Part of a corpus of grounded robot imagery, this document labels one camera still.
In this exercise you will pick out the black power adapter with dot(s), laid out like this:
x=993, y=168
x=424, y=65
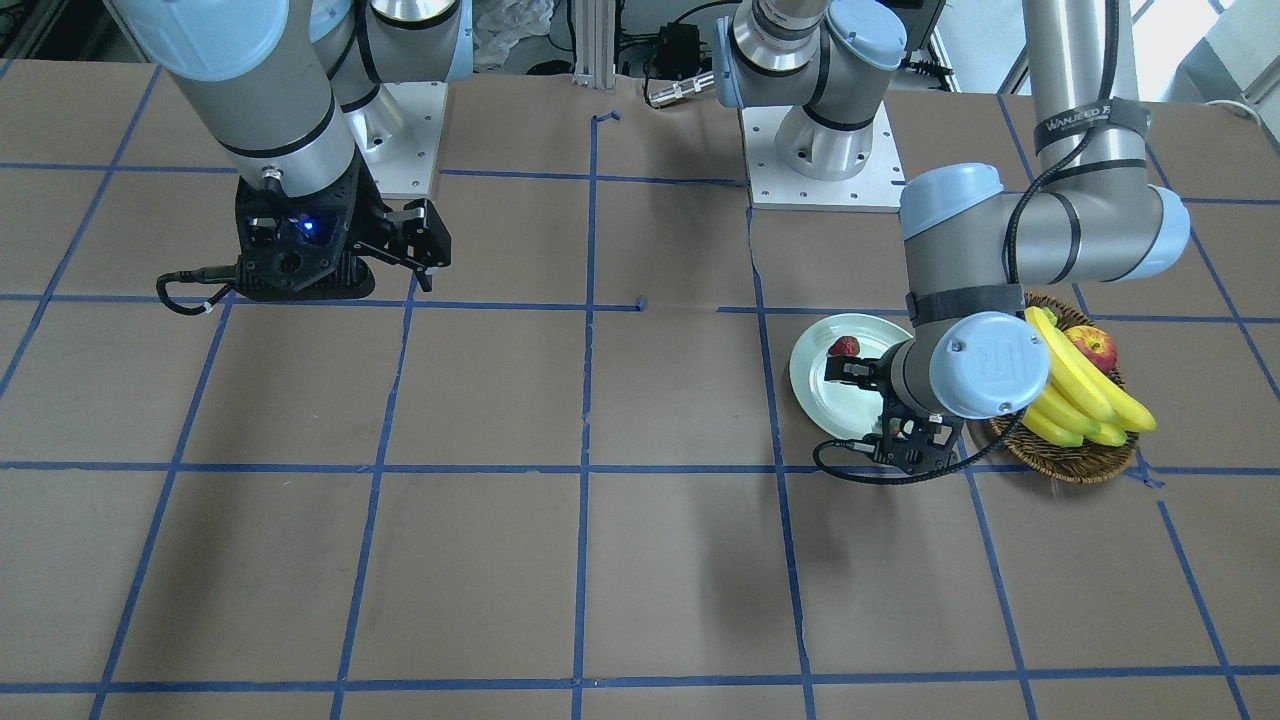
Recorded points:
x=677, y=51

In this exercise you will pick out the brown wicker basket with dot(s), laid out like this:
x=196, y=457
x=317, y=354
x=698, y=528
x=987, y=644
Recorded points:
x=1089, y=463

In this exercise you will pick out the aluminium frame post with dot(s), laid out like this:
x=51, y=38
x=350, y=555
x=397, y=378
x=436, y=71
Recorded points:
x=595, y=33

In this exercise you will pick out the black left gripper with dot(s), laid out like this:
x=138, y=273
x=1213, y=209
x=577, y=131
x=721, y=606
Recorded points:
x=878, y=374

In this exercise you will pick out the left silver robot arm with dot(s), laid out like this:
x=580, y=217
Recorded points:
x=970, y=247

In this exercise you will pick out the yellow banana bunch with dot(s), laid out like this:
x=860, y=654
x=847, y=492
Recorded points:
x=1079, y=403

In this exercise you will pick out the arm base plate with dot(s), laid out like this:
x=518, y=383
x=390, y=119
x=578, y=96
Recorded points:
x=796, y=164
x=399, y=133

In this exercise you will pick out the red yellow apple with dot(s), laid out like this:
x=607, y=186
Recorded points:
x=1095, y=345

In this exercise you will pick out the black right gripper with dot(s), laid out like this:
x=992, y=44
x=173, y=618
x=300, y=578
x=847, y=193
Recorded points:
x=363, y=216

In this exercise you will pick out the light green plate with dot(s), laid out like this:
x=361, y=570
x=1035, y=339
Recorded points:
x=844, y=412

